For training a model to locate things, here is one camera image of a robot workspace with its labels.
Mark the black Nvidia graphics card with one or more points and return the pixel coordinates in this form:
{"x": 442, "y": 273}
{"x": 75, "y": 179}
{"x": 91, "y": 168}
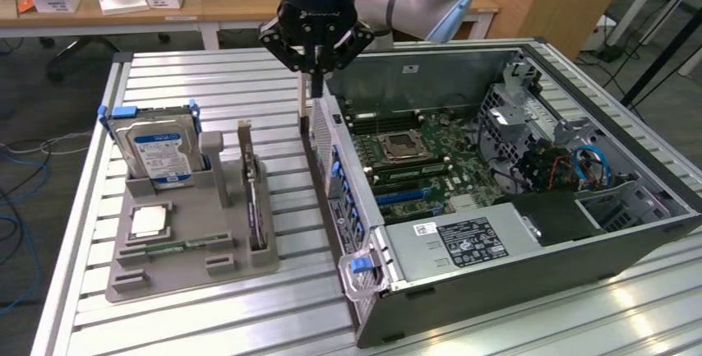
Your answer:
{"x": 256, "y": 216}

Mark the metal CPU socket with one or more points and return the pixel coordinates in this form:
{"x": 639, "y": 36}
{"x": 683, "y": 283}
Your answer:
{"x": 404, "y": 146}

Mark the installed RAM stick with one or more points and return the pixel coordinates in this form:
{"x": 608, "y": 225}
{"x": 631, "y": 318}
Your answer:
{"x": 412, "y": 172}

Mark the green motherboard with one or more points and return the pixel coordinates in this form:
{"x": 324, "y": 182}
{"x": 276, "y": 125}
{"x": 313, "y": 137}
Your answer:
{"x": 466, "y": 154}

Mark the hard disk with blue carrier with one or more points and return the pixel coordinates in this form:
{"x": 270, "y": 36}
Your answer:
{"x": 159, "y": 154}

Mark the wooden desk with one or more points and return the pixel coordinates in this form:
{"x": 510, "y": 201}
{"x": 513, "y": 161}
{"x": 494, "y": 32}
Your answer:
{"x": 87, "y": 19}

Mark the blue expansion slot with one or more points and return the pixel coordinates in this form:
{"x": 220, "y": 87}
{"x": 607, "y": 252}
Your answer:
{"x": 401, "y": 197}

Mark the black office chair base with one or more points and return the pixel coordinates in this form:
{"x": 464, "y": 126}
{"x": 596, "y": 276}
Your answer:
{"x": 74, "y": 49}

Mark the wooden cabinet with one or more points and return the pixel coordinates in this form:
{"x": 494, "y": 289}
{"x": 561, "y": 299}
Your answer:
{"x": 565, "y": 2}

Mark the silver chipset heatsink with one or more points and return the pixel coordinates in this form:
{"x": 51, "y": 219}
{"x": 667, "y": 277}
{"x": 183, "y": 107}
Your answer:
{"x": 469, "y": 202}

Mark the black power adapter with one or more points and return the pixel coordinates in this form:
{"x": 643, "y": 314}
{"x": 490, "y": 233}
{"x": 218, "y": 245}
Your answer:
{"x": 609, "y": 54}

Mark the orange card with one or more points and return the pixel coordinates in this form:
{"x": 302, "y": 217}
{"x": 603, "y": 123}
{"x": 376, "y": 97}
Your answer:
{"x": 25, "y": 6}

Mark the silver CPU chip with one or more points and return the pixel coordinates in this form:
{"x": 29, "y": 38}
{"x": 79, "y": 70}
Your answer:
{"x": 149, "y": 222}

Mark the green RAM stick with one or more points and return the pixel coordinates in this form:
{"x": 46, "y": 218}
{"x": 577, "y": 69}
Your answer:
{"x": 165, "y": 247}

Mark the blue case latch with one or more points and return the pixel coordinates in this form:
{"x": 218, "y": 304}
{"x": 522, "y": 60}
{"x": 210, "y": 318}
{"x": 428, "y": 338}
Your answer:
{"x": 361, "y": 266}

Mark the grey power supply unit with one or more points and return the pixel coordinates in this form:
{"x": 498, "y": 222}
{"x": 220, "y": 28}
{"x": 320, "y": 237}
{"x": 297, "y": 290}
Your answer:
{"x": 422, "y": 261}

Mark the grey parts rack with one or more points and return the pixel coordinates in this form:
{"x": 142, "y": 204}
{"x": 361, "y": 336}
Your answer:
{"x": 186, "y": 282}

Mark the open grey PC case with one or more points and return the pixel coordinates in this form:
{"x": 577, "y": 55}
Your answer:
{"x": 549, "y": 274}

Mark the grey card retention bracket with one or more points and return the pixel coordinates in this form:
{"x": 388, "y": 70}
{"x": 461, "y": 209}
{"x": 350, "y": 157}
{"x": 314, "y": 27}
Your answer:
{"x": 304, "y": 97}

